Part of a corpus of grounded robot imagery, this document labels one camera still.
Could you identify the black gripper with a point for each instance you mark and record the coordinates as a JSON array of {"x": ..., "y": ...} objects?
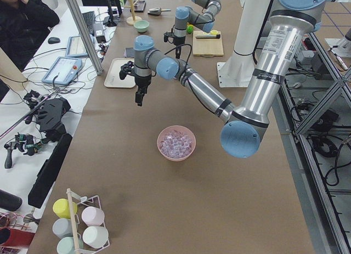
[
  {"x": 179, "y": 40},
  {"x": 142, "y": 81}
]

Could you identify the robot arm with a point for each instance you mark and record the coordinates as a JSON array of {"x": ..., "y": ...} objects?
[
  {"x": 244, "y": 125},
  {"x": 185, "y": 15}
]

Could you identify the steel ice scoop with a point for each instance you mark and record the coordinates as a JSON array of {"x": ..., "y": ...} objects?
[{"x": 157, "y": 11}]

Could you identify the wooden cup stand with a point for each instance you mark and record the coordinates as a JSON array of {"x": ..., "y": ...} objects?
[{"x": 131, "y": 20}]

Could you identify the clear ice cubes pile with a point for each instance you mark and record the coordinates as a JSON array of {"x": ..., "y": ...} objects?
[{"x": 176, "y": 144}]

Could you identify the pink cup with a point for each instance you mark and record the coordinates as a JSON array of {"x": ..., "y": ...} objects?
[{"x": 93, "y": 216}]

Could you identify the yellow cup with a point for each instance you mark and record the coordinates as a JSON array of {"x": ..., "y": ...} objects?
[{"x": 61, "y": 208}]

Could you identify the white cup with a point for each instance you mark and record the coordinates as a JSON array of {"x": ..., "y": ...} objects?
[{"x": 96, "y": 237}]

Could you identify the grey blue cup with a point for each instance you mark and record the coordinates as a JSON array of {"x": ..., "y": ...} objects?
[{"x": 62, "y": 228}]

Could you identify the mint cup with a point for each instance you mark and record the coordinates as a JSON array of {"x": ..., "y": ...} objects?
[{"x": 66, "y": 246}]

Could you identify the green lime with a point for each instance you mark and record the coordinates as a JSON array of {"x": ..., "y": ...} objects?
[{"x": 189, "y": 29}]

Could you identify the wooden cutting board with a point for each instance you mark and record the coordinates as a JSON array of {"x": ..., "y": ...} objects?
[{"x": 207, "y": 47}]

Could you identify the cream rabbit serving tray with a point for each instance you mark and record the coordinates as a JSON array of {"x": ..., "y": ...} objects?
[{"x": 113, "y": 80}]

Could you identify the mint green bowl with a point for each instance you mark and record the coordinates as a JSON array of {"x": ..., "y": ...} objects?
[{"x": 141, "y": 26}]

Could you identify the grey folded cloth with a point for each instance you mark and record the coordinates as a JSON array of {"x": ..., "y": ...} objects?
[{"x": 129, "y": 52}]

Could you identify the pink bowl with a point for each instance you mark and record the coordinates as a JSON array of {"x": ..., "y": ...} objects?
[{"x": 177, "y": 128}]

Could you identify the blue teach pendant near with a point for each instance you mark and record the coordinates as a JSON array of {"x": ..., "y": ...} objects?
[{"x": 63, "y": 71}]

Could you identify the blue teach pendant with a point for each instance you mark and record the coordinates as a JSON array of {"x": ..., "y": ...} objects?
[
  {"x": 63, "y": 71},
  {"x": 75, "y": 48}
]

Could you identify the blue teach pendant far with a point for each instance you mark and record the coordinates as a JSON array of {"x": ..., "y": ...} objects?
[{"x": 75, "y": 48}]

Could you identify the black laptop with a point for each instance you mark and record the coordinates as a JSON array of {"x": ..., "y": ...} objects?
[{"x": 89, "y": 19}]

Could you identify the seated person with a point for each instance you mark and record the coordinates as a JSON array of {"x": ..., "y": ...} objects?
[{"x": 25, "y": 24}]

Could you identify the steel handled knife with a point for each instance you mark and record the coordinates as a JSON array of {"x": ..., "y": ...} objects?
[{"x": 217, "y": 36}]

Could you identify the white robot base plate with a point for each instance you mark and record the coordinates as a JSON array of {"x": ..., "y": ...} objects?
[{"x": 231, "y": 74}]

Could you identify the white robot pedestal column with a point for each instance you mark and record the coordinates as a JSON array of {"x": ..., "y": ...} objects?
[{"x": 252, "y": 20}]

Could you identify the aluminium frame post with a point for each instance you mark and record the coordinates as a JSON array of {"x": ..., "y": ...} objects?
[{"x": 82, "y": 28}]

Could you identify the white wire cup rack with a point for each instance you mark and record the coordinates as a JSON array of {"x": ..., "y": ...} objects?
[{"x": 77, "y": 204}]

